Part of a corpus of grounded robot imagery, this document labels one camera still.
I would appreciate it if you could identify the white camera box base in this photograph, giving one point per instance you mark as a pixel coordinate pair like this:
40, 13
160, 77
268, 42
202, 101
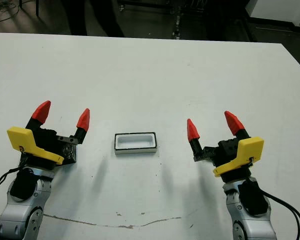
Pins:
135, 143

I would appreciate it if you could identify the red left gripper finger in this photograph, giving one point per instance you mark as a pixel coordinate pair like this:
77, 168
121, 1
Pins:
83, 121
41, 112

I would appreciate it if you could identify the yellow and black right gripper body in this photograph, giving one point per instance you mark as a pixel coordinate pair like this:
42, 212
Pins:
240, 155

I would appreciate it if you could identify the white cabinet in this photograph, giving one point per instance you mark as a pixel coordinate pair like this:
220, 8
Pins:
277, 10

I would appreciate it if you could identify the person in dark trousers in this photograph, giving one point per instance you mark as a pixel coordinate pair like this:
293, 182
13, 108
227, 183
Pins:
78, 17

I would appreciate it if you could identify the yellow and black left gripper body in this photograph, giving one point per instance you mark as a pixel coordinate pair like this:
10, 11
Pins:
35, 147

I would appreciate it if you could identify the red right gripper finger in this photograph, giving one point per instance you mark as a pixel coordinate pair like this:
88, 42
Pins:
193, 131
233, 122

